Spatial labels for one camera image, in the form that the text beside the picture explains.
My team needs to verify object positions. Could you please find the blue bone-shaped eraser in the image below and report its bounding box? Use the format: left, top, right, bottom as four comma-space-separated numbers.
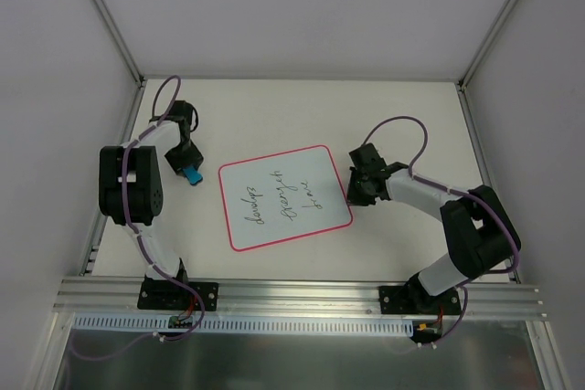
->
182, 165, 203, 186

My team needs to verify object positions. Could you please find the pink framed whiteboard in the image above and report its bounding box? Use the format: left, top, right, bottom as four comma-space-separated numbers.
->
218, 144, 353, 252

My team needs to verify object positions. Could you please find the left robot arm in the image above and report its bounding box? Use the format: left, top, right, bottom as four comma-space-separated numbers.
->
99, 100, 204, 309

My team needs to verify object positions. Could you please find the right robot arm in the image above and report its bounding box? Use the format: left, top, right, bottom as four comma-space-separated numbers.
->
347, 143, 521, 314

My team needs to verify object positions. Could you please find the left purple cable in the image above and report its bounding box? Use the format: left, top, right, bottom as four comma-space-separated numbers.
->
68, 74, 207, 359

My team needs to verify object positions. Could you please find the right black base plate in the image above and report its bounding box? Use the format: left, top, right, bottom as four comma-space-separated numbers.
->
378, 285, 462, 316

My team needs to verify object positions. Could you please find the white slotted cable duct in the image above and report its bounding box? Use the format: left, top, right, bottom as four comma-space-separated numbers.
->
72, 313, 414, 338

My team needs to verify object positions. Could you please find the left aluminium frame post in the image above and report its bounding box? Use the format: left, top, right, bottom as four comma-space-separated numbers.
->
79, 0, 144, 276

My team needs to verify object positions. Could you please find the aluminium frame post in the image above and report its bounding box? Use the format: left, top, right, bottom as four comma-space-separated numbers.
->
456, 0, 541, 206
79, 0, 144, 276

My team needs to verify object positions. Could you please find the aluminium mounting rail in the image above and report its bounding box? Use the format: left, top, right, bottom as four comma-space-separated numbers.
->
52, 276, 548, 321

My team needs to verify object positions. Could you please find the right aluminium frame post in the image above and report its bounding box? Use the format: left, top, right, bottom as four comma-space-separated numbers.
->
456, 0, 541, 206

